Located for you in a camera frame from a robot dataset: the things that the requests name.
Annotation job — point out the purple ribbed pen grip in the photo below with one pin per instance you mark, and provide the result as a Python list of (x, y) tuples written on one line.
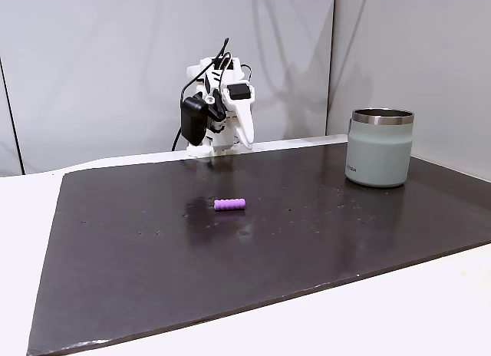
[(229, 205)]

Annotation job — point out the black oval camera box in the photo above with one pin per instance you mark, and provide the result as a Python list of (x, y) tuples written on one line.
[(193, 120)]

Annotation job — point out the black table mat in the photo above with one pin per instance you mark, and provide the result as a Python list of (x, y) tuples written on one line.
[(153, 275)]

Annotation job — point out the pale green steel-rimmed cup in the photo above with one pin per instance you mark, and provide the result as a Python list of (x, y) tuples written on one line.
[(377, 152)]

